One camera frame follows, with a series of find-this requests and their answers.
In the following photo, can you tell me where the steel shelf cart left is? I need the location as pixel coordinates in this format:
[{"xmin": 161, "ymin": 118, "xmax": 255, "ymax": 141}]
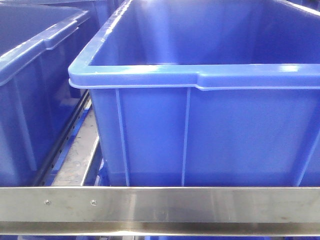
[{"xmin": 0, "ymin": 87, "xmax": 320, "ymax": 236}]

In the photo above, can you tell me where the blue bin upper middle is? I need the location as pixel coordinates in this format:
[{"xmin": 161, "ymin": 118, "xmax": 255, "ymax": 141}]
[{"xmin": 68, "ymin": 0, "xmax": 320, "ymax": 187}]

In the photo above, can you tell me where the blue bin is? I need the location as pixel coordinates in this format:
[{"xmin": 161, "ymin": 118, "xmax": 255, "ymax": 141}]
[
  {"xmin": 0, "ymin": 3, "xmax": 101, "ymax": 187},
  {"xmin": 68, "ymin": 0, "xmax": 320, "ymax": 187}
]

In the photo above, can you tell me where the blue bin upper left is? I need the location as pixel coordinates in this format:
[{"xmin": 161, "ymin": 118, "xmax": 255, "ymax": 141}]
[{"xmin": 0, "ymin": 3, "xmax": 101, "ymax": 187}]

